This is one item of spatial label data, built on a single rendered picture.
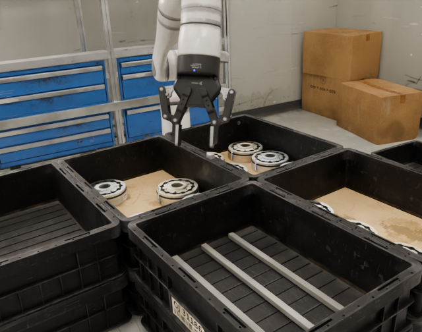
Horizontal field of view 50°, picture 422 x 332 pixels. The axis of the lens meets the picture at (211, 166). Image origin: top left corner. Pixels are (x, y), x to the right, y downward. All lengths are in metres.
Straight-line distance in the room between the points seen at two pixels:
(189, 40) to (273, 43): 3.82
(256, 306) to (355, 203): 0.43
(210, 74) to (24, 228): 0.57
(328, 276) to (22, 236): 0.65
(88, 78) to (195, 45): 2.20
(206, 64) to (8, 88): 2.19
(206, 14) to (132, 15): 3.12
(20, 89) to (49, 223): 1.85
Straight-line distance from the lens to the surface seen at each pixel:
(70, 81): 2.93
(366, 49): 4.48
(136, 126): 3.11
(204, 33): 0.79
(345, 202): 1.11
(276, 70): 4.66
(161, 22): 1.28
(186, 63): 0.79
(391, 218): 1.07
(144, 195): 1.16
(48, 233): 1.07
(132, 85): 3.05
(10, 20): 3.70
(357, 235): 0.79
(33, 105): 2.92
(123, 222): 0.85
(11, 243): 1.07
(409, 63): 4.48
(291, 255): 0.91
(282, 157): 1.27
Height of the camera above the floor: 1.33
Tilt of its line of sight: 23 degrees down
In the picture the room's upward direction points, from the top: 3 degrees counter-clockwise
